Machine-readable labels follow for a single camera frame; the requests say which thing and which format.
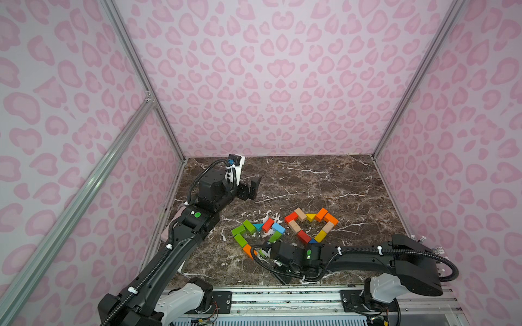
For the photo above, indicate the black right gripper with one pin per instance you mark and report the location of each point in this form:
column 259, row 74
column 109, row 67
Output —
column 275, row 250

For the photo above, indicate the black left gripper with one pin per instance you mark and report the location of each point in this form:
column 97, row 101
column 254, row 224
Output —
column 243, row 191

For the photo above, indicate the green block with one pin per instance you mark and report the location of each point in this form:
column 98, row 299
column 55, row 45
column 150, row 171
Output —
column 250, row 228
column 275, row 237
column 240, row 240
column 240, row 230

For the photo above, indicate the red block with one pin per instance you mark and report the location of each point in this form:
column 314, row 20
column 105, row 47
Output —
column 291, row 217
column 267, row 226
column 304, row 237

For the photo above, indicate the tan block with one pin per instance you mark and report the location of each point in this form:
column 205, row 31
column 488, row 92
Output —
column 328, row 227
column 294, row 226
column 301, row 215

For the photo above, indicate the light blue block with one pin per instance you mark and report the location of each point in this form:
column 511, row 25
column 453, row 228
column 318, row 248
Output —
column 278, row 228

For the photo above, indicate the yellow rectangular block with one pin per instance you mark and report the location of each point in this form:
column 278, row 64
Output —
column 321, row 236

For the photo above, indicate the teal triangle block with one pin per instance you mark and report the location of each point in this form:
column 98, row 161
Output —
column 258, row 226

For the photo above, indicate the orange block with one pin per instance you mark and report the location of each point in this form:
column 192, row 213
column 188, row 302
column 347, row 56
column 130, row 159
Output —
column 247, row 250
column 320, row 216
column 330, row 219

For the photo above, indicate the yellow triangle block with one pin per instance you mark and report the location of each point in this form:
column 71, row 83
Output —
column 310, row 217

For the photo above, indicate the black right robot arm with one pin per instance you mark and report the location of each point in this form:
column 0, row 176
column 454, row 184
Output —
column 417, row 267

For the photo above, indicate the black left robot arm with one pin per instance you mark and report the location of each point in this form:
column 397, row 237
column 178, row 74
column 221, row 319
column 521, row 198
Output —
column 142, row 302

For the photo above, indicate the bundle of coloured pencils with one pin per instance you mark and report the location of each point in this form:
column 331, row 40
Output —
column 438, row 251

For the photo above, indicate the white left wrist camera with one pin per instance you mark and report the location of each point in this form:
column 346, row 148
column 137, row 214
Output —
column 234, row 167

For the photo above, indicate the aluminium front rail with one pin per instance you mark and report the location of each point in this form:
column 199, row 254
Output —
column 321, row 305

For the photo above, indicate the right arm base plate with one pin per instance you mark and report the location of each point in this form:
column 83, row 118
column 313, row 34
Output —
column 357, row 301

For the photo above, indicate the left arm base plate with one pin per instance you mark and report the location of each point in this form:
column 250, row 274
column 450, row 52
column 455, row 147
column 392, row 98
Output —
column 219, row 301

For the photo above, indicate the left corner frame post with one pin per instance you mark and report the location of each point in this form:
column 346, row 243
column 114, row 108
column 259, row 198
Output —
column 114, row 16

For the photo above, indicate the corner frame post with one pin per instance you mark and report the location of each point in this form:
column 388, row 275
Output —
column 114, row 16
column 446, row 26

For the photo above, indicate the aluminium diagonal frame bar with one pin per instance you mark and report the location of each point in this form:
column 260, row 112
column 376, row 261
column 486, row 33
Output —
column 39, row 262

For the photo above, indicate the right corner frame post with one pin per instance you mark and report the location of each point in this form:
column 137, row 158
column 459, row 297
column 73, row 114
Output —
column 446, row 26

